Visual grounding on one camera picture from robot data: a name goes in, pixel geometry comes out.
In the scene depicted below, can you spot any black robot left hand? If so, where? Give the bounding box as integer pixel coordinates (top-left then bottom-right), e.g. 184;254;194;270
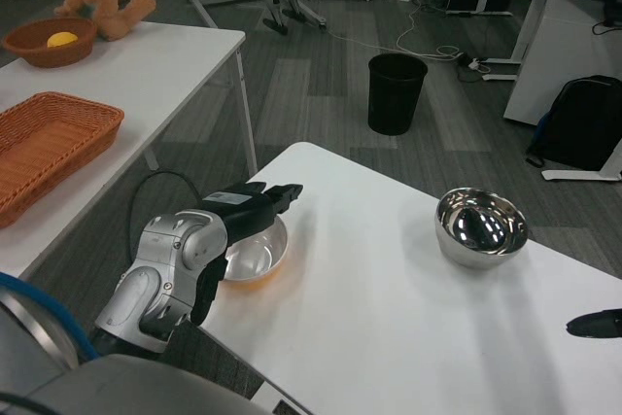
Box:
190;181;305;327

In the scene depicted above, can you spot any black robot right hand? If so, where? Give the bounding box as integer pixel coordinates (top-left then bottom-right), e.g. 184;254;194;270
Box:
566;308;622;340

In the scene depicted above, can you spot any white orange plastic bowl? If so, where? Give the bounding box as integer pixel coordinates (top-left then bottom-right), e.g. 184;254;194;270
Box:
221;214;290;288

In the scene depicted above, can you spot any shiny steel bowl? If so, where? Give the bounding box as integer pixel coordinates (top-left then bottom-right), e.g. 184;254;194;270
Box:
434;186;530;270

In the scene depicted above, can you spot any white side table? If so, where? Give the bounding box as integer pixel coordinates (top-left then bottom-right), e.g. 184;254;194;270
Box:
0;20;259;280

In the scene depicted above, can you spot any black trash bin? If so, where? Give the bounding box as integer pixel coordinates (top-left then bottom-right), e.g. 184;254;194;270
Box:
366;52;430;136

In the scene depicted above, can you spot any black backpack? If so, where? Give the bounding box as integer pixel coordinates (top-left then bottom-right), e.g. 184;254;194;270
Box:
525;74;622;171

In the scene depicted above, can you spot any rectangular orange wicker basket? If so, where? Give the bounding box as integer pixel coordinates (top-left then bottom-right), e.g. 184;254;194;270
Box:
0;91;125;230

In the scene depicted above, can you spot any grey robot chest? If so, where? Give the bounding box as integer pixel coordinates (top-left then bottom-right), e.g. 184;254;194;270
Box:
0;283;266;415

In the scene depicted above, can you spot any tan plush teddy bear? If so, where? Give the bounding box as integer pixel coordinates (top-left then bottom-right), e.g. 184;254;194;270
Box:
53;0;157;42

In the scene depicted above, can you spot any yellow lemon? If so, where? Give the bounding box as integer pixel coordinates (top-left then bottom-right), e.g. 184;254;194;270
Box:
47;31;80;50

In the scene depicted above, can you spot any black white power adapter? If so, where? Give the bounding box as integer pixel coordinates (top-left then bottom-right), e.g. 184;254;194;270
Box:
456;52;492;74

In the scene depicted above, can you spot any round brown wicker basket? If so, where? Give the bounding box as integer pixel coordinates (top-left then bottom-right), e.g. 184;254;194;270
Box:
2;16;98;69

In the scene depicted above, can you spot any white cabinet under desk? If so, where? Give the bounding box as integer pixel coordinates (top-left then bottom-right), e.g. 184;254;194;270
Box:
502;0;622;127

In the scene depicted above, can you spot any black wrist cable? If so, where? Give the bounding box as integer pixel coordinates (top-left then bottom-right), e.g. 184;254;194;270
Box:
128;170;205;260

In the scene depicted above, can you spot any blue cable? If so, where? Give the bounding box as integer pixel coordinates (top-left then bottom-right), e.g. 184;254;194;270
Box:
0;272;101;363

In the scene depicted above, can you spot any white floor cable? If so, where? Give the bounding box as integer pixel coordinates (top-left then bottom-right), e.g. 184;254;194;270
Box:
396;0;470;61

